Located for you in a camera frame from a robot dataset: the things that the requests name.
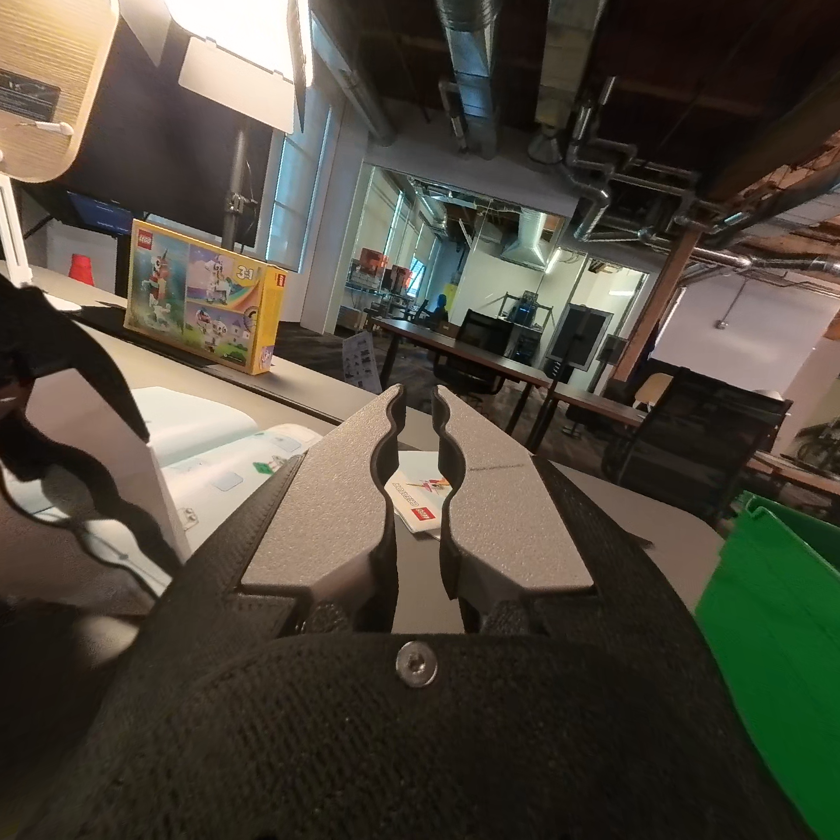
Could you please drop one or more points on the dark screen on stand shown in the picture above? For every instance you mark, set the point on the dark screen on stand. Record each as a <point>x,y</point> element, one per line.
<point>581,341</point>

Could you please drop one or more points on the closed colourful instruction booklet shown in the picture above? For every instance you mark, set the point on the closed colourful instruction booklet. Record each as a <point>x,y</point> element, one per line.
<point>417,499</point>

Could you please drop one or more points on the rounded wooden panel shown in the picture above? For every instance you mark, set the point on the rounded wooden panel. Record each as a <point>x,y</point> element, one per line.
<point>59,52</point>

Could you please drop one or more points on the green plastic bin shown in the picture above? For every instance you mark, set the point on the green plastic bin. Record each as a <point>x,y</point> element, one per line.
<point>768,623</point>

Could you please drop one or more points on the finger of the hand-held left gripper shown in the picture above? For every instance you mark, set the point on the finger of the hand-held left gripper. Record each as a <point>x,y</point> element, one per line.
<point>167,505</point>
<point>52,341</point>

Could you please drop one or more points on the yellow lego set box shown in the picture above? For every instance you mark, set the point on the yellow lego set box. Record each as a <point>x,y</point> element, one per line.
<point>190,295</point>

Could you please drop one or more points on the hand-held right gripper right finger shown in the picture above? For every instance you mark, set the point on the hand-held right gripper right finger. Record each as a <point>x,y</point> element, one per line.
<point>518,525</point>

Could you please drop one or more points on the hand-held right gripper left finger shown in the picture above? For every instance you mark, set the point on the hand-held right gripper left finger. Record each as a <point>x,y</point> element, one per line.
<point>315,518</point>

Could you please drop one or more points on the metal light stand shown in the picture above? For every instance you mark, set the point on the metal light stand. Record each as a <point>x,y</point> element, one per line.
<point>233,190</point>

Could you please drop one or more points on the long brown table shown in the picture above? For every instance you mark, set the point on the long brown table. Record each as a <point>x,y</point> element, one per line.
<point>459,354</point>

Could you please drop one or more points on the metal shelf rack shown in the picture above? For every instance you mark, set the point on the metal shelf rack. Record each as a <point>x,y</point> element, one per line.
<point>525,328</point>

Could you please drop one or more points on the studio light panel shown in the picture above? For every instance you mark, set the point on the studio light panel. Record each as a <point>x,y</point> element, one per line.
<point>229,65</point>

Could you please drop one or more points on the dark monitor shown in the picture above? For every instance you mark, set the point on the dark monitor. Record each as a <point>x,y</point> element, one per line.
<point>98,213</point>

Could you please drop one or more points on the silver vent hood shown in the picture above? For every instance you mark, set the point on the silver vent hood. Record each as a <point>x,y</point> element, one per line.
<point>525,246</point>

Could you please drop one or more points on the printed sign sheet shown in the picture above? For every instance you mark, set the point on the printed sign sheet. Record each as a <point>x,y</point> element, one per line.
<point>361,361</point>

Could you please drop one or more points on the black mesh office chair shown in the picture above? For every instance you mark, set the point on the black mesh office chair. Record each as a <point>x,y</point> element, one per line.
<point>695,446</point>

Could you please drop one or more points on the red cup stack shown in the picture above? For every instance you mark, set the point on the red cup stack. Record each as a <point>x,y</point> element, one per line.
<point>82,269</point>

